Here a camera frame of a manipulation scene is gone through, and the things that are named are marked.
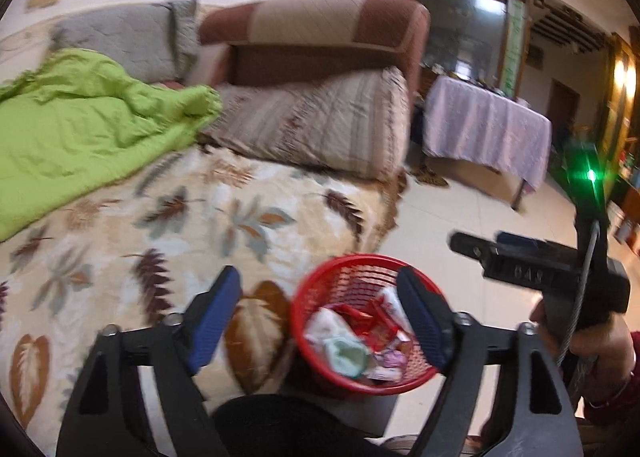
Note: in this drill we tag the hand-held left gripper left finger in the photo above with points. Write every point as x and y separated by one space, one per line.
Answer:
215 317

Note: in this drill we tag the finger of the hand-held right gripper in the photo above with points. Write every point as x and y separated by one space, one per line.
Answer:
515 239
465 244

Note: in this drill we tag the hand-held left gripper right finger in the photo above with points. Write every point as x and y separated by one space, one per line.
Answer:
425 322

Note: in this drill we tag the purple paper ball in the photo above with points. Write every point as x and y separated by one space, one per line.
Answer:
394 359

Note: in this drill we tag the white tissue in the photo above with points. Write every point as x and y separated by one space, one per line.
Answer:
327 327

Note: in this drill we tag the red mesh basket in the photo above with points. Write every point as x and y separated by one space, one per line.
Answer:
320 287

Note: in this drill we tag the person's right forearm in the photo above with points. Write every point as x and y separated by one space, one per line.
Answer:
615 417

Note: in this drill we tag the person's right hand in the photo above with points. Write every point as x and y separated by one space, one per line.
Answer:
600 352

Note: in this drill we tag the brown patterned slippers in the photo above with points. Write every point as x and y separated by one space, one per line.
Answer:
430 178

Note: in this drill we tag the leaf printed blanket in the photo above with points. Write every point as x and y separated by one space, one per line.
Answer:
200 217

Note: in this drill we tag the table with purple cloth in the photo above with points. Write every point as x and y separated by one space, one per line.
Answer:
485 122

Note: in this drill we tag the striped pillow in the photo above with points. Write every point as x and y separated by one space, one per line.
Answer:
320 122

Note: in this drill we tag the wooden framed glass door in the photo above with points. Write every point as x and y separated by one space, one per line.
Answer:
460 32

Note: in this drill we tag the wooden lattice panel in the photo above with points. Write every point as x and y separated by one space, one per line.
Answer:
565 27

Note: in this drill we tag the green quilt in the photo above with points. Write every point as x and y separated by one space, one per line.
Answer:
75 137

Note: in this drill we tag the grey pillow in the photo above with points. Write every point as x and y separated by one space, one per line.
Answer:
125 37

